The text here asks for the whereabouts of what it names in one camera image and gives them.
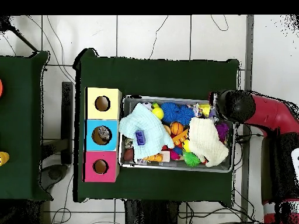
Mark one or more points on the wooden box with three holes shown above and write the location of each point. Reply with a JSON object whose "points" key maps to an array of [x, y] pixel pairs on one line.
{"points": [[93, 109]]}

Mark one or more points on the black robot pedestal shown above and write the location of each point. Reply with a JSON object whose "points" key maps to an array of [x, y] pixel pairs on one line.
{"points": [[149, 214]]}

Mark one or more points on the orange object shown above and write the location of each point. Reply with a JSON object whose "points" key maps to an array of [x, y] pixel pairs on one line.
{"points": [[1, 88]]}

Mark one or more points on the small orange basketball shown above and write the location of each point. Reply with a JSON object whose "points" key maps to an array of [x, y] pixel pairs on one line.
{"points": [[176, 128]]}

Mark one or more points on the dark green table cloth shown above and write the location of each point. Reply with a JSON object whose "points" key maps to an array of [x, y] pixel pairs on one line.
{"points": [[21, 116], [163, 77]]}

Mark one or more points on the mint green waffle cloth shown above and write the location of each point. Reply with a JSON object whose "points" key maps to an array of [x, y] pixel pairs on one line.
{"points": [[144, 126]]}

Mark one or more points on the grey metal post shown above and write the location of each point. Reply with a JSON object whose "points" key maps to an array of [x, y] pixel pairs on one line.
{"points": [[248, 46]]}

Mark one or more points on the blue plastic building block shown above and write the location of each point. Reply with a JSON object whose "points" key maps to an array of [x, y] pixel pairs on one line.
{"points": [[140, 138]]}

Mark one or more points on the small black-white soccer ball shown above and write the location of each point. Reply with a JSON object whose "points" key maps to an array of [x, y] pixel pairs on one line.
{"points": [[147, 105]]}

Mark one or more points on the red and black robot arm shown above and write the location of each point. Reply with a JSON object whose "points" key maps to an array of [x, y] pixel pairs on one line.
{"points": [[268, 114]]}

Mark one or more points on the yellow wedge block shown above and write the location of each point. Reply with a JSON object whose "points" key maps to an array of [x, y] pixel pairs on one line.
{"points": [[205, 109]]}

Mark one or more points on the yellow tennis ball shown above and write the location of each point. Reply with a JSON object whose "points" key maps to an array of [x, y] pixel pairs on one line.
{"points": [[158, 113]]}

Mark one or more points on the purple knobbly rubber toy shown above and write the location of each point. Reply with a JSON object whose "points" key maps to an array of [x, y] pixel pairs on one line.
{"points": [[222, 130]]}

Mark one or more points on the blue spiky rubber ball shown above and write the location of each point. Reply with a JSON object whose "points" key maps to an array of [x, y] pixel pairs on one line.
{"points": [[186, 115], [170, 112]]}

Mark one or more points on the black rod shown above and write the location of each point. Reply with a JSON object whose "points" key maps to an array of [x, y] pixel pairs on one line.
{"points": [[25, 40]]}

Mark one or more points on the yellow toy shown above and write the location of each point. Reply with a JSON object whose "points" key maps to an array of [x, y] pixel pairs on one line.
{"points": [[4, 158]]}

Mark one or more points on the cream waffle cloth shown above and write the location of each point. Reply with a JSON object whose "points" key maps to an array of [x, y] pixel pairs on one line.
{"points": [[205, 140]]}

